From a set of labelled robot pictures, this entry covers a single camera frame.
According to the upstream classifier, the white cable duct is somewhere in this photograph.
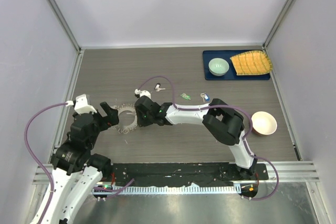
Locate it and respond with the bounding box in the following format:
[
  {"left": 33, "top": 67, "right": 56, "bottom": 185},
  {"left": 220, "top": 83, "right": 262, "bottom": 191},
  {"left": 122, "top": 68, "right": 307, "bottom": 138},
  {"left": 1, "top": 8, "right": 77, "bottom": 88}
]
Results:
[{"left": 93, "top": 185, "right": 242, "bottom": 196}]

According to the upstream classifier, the right aluminium frame rail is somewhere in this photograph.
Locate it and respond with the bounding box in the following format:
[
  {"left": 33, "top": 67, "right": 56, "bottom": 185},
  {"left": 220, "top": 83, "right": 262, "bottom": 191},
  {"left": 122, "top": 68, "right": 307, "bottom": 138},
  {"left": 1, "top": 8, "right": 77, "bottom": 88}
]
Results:
[{"left": 263, "top": 0, "right": 302, "bottom": 162}]

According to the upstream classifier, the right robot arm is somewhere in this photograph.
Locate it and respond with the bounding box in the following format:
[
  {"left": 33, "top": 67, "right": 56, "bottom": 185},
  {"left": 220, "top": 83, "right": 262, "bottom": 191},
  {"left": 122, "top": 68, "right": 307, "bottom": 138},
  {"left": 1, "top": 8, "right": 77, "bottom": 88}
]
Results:
[{"left": 134, "top": 96, "right": 258, "bottom": 179}]

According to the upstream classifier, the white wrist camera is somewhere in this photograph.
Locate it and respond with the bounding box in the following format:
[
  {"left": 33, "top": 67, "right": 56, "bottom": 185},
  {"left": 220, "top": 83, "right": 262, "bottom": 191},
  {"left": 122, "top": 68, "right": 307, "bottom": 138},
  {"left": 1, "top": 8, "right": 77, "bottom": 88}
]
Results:
[
  {"left": 66, "top": 94, "right": 97, "bottom": 114},
  {"left": 134, "top": 89, "right": 151, "bottom": 99}
]

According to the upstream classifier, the cream bowl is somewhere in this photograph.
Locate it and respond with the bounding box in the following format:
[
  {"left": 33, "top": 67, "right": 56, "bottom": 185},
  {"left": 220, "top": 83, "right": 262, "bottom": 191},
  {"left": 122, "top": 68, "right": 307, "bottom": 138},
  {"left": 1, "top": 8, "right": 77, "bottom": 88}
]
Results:
[{"left": 251, "top": 111, "right": 278, "bottom": 135}]

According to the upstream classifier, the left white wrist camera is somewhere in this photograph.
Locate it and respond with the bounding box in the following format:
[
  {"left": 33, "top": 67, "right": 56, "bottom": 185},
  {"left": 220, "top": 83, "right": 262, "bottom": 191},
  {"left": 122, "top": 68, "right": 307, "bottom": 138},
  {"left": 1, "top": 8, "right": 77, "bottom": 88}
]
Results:
[{"left": 66, "top": 94, "right": 97, "bottom": 114}]

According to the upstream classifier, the pale green bowl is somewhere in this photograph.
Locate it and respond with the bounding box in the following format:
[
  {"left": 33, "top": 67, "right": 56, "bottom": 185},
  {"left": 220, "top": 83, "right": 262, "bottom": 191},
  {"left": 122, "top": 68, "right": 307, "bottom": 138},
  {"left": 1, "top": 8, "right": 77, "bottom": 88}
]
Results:
[{"left": 208, "top": 58, "right": 229, "bottom": 76}]

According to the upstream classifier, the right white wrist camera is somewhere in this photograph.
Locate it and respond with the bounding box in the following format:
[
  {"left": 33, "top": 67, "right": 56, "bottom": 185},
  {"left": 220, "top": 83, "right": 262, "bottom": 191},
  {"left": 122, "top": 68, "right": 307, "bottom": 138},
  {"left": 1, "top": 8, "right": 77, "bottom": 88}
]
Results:
[{"left": 134, "top": 89, "right": 151, "bottom": 99}]

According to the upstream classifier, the aluminium frame rail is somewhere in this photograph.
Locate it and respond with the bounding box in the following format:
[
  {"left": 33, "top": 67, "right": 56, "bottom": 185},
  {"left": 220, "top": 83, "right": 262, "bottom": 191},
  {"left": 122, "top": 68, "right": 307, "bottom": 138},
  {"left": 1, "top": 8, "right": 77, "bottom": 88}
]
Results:
[
  {"left": 263, "top": 0, "right": 302, "bottom": 162},
  {"left": 46, "top": 0, "right": 84, "bottom": 161},
  {"left": 32, "top": 161, "right": 320, "bottom": 185}
]

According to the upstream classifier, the blue tray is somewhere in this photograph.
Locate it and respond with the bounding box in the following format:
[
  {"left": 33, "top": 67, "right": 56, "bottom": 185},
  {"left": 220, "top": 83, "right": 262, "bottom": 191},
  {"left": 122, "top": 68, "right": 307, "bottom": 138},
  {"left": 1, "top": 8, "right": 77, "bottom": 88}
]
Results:
[{"left": 203, "top": 50, "right": 270, "bottom": 81}]

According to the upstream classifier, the key with blue tag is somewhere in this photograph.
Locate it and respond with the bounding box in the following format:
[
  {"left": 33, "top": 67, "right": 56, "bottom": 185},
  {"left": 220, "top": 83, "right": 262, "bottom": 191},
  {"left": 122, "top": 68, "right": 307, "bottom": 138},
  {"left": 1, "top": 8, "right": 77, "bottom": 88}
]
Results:
[{"left": 200, "top": 93, "right": 209, "bottom": 103}]

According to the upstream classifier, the yellow woven cloth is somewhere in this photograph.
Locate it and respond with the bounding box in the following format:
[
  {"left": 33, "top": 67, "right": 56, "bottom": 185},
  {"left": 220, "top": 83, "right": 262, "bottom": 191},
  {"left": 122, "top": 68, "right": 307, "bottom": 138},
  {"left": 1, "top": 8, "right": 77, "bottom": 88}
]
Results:
[{"left": 230, "top": 50, "right": 273, "bottom": 76}]

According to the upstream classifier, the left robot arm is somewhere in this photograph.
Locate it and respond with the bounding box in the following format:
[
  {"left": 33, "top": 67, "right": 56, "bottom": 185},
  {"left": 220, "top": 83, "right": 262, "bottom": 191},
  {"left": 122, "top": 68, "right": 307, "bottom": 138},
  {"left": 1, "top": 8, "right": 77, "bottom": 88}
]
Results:
[{"left": 32, "top": 101, "right": 119, "bottom": 223}]

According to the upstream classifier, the front aluminium frame rail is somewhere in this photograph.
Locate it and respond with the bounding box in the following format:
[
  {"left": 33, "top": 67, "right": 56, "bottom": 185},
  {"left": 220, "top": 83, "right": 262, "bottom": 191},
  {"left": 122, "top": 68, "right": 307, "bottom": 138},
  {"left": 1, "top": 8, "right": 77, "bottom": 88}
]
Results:
[{"left": 32, "top": 161, "right": 320, "bottom": 185}]

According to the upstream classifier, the key with black tag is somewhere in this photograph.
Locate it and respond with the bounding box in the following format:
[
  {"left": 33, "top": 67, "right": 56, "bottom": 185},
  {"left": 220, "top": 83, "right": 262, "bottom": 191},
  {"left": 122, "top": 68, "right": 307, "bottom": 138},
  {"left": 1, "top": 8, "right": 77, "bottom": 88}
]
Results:
[{"left": 154, "top": 83, "right": 166, "bottom": 92}]

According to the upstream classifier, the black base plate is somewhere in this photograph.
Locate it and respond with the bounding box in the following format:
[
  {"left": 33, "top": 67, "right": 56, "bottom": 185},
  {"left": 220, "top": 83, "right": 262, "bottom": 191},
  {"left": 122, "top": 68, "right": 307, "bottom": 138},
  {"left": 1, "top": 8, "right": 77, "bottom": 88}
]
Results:
[{"left": 104, "top": 162, "right": 269, "bottom": 187}]

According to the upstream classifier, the left aluminium frame rail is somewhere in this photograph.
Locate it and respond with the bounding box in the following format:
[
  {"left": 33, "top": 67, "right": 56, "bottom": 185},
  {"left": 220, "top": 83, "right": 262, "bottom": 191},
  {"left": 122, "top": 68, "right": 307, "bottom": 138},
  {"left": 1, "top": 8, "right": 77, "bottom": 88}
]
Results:
[{"left": 46, "top": 0, "right": 84, "bottom": 161}]

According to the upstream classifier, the key with green tag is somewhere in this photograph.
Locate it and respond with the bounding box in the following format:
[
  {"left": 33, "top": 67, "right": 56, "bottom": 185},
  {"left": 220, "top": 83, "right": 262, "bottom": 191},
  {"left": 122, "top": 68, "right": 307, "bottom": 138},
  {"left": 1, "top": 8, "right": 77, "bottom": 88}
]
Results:
[{"left": 181, "top": 93, "right": 191, "bottom": 100}]

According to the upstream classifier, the metal disc with keyrings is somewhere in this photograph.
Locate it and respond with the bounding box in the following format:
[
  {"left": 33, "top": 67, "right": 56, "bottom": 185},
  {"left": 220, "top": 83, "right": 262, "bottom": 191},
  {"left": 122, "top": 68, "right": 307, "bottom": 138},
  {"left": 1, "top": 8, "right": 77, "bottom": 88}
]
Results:
[{"left": 112, "top": 103, "right": 138, "bottom": 134}]

